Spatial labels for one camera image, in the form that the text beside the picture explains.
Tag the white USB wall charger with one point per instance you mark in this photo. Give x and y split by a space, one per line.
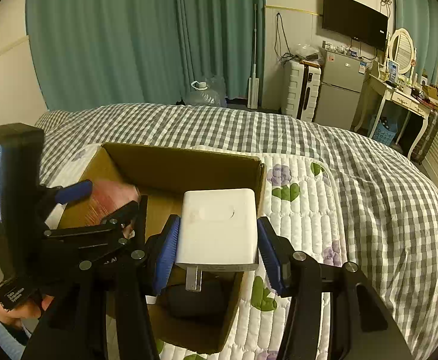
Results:
218 233

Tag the white suitcase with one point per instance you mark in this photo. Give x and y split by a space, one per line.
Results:
300 90

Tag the clear water jug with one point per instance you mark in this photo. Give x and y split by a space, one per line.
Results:
206 93

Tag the white dressing table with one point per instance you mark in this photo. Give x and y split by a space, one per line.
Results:
429 128

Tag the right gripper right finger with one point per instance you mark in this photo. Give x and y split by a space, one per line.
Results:
361 327

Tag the grey mini fridge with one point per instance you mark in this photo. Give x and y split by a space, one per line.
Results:
341 85

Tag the teal curtain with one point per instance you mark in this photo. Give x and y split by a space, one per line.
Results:
89 53
420 19

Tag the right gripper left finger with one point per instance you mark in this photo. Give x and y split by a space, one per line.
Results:
73 326

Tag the black wall television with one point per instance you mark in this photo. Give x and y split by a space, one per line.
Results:
355 20

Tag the teal curtain right side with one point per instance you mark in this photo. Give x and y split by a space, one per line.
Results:
420 19

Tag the red rose-pattern box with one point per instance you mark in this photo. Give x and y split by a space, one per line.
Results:
107 196

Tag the blue laundry basket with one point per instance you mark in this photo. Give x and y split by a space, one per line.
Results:
385 131

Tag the grey checked bedspread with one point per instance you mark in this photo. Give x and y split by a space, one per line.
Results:
390 208

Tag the white flat mop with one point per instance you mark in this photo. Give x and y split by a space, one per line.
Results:
253 81

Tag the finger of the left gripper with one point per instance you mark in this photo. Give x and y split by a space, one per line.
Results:
50 197
111 229

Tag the oval vanity mirror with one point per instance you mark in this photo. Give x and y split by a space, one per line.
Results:
402 51

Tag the person's left hand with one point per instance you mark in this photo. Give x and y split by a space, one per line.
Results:
29 309

